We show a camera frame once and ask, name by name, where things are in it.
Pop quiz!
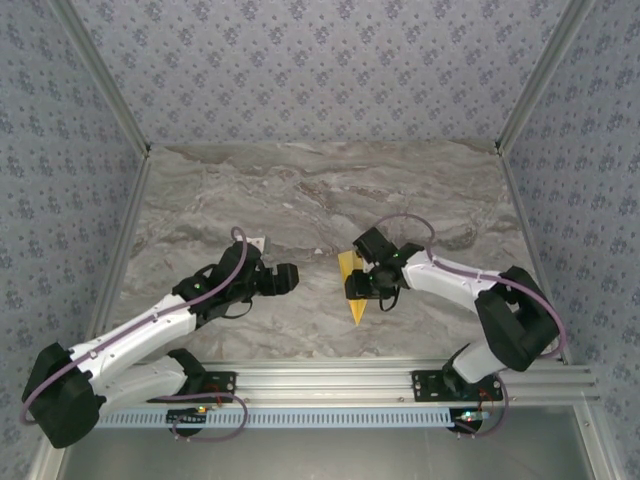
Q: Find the yellow paper sheet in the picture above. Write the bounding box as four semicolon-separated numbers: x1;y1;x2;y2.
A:
336;251;370;327

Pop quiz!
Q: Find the small black controller board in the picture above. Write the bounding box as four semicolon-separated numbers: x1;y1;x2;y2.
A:
166;407;208;427
451;407;490;435

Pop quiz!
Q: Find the grey metal panel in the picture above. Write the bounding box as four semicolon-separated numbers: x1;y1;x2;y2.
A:
33;402;624;480

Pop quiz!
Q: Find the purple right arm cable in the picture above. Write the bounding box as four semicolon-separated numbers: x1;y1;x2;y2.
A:
372;213;565;440

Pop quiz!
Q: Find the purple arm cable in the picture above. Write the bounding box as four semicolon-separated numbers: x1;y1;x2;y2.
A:
19;226;250;444
372;213;565;440

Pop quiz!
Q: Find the aluminium cross rail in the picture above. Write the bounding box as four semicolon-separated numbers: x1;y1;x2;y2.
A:
56;360;602;407

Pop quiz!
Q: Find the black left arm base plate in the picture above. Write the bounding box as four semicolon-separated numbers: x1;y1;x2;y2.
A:
145;371;238;404

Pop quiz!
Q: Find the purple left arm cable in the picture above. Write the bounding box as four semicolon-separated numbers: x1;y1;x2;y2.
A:
19;226;250;444

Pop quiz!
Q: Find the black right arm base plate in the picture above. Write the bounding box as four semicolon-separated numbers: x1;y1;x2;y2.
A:
409;368;504;404

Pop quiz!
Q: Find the aluminium table side rail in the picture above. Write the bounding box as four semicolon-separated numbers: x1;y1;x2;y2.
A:
77;149;153;369
494;144;572;365

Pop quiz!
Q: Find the light blue slotted cable duct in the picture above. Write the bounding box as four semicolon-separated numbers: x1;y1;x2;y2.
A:
92;407;459;430

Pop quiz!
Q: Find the aluminium frame post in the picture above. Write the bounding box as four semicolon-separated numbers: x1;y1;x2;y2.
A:
493;0;599;154
48;0;153;157

